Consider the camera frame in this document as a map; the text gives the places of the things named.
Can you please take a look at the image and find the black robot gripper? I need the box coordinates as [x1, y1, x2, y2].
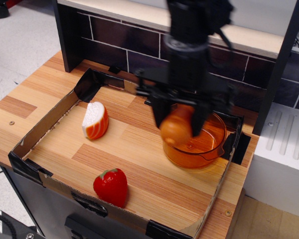
[135, 34, 236, 136]

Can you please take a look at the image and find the orange toy carrot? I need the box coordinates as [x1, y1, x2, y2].
[159, 104, 194, 147]

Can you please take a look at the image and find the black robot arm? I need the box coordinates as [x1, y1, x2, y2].
[135, 0, 236, 136]

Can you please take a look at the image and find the orange transparent plastic pot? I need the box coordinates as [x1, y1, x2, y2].
[162, 113, 227, 168]

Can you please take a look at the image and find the taped cardboard fence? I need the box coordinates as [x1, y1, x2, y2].
[8, 69, 243, 239]

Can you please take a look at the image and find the white orange toy sushi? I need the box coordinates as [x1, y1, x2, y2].
[82, 102, 109, 139]

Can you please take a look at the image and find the red toy strawberry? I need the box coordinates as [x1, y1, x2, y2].
[93, 168, 128, 208]

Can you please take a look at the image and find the white ribbed toy sink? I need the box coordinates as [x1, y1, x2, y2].
[244, 103, 299, 216]

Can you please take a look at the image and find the black cable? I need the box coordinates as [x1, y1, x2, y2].
[215, 26, 234, 50]

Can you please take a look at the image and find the black frame post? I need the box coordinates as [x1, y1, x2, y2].
[252, 0, 299, 135]

